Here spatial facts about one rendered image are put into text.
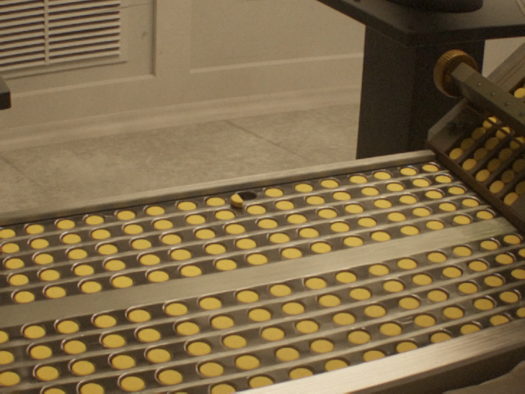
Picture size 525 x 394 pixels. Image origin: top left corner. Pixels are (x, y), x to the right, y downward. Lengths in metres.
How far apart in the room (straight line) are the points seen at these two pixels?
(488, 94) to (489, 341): 0.21
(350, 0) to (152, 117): 1.97
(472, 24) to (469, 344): 0.68
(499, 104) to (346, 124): 2.50
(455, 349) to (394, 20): 0.66
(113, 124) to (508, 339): 2.62
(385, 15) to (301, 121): 2.03
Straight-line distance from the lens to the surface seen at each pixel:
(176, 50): 2.98
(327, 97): 3.24
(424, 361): 0.43
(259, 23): 3.09
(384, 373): 0.42
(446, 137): 0.64
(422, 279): 0.50
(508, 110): 0.58
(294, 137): 2.96
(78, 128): 2.98
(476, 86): 0.61
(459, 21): 1.08
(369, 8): 1.09
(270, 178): 0.57
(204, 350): 0.43
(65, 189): 2.64
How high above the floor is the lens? 1.21
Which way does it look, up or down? 27 degrees down
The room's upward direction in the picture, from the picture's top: 2 degrees clockwise
